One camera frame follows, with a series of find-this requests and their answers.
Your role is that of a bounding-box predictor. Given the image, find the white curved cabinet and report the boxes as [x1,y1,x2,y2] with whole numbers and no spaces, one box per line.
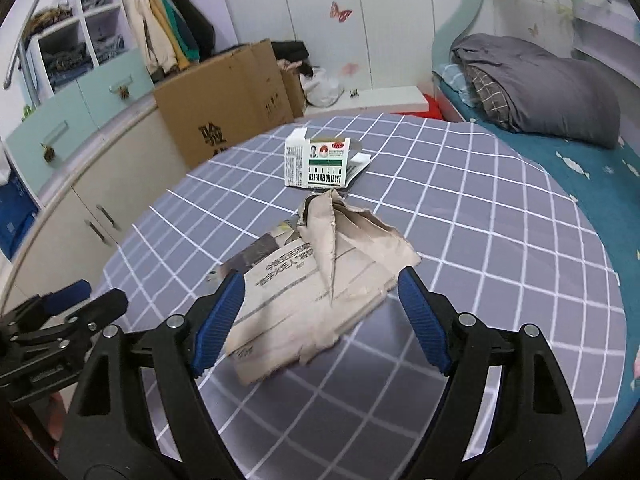
[0,92,201,301]

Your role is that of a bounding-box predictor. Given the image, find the black cloth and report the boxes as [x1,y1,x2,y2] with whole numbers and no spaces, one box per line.
[272,40,311,67]

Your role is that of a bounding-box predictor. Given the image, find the blue patterned bag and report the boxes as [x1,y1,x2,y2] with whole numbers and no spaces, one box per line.
[0,167,42,261]

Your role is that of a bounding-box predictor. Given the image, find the white green medicine box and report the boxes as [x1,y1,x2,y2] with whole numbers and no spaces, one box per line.
[284,129,372,191]

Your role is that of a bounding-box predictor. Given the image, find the white shelf unit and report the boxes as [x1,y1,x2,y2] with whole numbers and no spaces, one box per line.
[20,0,132,106]

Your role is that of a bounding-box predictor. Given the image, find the person's left hand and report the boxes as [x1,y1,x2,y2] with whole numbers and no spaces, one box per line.
[46,392,67,457]

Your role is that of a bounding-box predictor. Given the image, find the white ledge board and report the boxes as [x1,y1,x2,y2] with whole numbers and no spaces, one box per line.
[305,86,431,114]

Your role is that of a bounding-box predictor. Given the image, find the brown cardboard sheet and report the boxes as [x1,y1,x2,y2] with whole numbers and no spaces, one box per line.
[220,189,422,387]

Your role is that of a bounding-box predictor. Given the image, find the green hanging garment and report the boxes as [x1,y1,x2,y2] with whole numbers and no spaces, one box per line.
[157,0,202,61]

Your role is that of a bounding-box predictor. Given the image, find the teal drawer unit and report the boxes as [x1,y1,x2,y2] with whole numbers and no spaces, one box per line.
[5,50,156,197]

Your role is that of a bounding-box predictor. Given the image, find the cream hanging jacket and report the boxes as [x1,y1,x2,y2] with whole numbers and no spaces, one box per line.
[122,0,178,76]

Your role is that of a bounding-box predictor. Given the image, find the grey quilt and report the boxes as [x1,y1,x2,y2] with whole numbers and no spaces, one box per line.
[450,33,622,150]

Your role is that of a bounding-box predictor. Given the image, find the folded jeans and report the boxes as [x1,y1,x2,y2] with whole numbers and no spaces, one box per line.
[40,42,95,75]

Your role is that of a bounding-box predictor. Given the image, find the black hanging garment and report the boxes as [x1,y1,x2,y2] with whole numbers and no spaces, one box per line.
[167,0,217,61]

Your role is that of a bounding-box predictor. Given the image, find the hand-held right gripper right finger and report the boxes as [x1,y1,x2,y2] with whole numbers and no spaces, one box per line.
[397,266,587,480]

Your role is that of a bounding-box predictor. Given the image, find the grey metal rail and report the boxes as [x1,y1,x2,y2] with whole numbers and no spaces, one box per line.
[2,0,65,90]

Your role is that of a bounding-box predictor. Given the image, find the large printed cardboard box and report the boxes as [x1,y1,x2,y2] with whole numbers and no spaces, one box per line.
[153,39,296,171]

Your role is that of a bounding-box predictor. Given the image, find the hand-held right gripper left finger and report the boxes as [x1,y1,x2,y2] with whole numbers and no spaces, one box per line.
[57,269,247,480]

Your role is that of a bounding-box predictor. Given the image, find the bed with teal sheet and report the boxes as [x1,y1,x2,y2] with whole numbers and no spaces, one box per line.
[431,35,640,268]

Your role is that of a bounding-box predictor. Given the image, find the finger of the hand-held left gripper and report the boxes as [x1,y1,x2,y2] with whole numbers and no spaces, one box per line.
[0,280,93,332]
[10,288,130,353]

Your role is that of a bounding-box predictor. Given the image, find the white plastic bag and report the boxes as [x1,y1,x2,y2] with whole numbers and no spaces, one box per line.
[300,66,346,108]

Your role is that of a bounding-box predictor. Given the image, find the mustard hanging garment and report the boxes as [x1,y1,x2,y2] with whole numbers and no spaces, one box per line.
[147,0,192,69]

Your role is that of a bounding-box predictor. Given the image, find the blue checked pillow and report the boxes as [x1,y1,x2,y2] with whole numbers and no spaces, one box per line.
[434,62,483,109]

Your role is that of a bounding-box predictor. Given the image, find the small cardboard box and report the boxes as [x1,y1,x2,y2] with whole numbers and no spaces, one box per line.
[277,60,307,120]

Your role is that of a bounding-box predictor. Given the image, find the metal cabinet door handle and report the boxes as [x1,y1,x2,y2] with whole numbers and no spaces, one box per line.
[85,220,109,247]
[95,204,121,234]

